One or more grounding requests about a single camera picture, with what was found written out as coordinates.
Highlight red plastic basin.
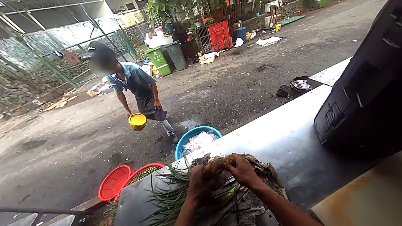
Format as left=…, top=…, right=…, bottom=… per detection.
left=98, top=165, right=132, bottom=202
left=115, top=163, right=166, bottom=200

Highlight pile of white plastic packets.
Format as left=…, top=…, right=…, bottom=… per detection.
left=182, top=131, right=218, bottom=156

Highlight open cardboard box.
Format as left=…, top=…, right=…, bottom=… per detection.
left=86, top=82, right=109, bottom=97

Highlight green climbing plant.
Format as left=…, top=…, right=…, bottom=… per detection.
left=146, top=0, right=200, bottom=32

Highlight dark green wheeled bin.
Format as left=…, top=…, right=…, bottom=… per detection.
left=164, top=41, right=188, bottom=71

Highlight black metal frame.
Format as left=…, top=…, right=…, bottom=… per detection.
left=0, top=207, right=90, bottom=226

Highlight bunch with brown roots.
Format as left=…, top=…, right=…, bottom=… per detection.
left=203, top=156, right=237, bottom=180

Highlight heap of thin green stalks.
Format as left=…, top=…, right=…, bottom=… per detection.
left=100, top=166, right=160, bottom=226

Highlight white speckled board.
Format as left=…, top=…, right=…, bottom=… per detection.
left=308, top=56, right=353, bottom=87

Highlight white flat sheet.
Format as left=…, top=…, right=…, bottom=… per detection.
left=255, top=36, right=283, bottom=46

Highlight metal wire cage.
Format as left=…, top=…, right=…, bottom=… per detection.
left=197, top=25, right=213, bottom=54

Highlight pile of wooden scraps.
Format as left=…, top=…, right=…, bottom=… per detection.
left=35, top=94, right=78, bottom=112

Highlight bright green wheeled bin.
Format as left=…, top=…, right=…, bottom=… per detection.
left=145, top=46, right=172, bottom=77

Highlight large black plastic case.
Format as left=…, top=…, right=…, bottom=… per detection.
left=314, top=0, right=402, bottom=161

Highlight blue round basin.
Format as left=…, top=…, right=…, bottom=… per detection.
left=175, top=126, right=223, bottom=161

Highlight green flat board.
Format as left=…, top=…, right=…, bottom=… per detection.
left=280, top=15, right=305, bottom=26

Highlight brown stained board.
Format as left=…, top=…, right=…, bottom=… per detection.
left=311, top=151, right=402, bottom=226

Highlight person's left hand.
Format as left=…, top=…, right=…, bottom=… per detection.
left=188, top=153, right=218, bottom=201

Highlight person's right hand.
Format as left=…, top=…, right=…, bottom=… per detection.
left=224, top=153, right=262, bottom=189

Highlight white foam box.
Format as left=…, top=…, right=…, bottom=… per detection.
left=144, top=30, right=174, bottom=49

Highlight person's left forearm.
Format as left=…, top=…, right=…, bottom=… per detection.
left=175, top=196, right=201, bottom=226

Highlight yellow bucket with lid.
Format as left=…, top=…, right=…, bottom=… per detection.
left=128, top=113, right=147, bottom=132

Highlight person's right forearm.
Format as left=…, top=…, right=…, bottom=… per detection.
left=251, top=179, right=324, bottom=226

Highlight pile of green scallions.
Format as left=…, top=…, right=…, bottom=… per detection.
left=140, top=156, right=240, bottom=226

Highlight dark rough lump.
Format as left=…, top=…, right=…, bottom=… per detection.
left=276, top=84, right=291, bottom=97

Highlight black round bucket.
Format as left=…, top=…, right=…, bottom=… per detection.
left=287, top=76, right=313, bottom=101

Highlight green metal fence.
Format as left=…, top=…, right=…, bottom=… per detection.
left=28, top=3, right=137, bottom=88

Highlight red crate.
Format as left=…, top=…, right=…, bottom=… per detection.
left=207, top=20, right=233, bottom=51

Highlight pile of dry brown leaves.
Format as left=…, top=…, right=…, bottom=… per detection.
left=201, top=154, right=289, bottom=226

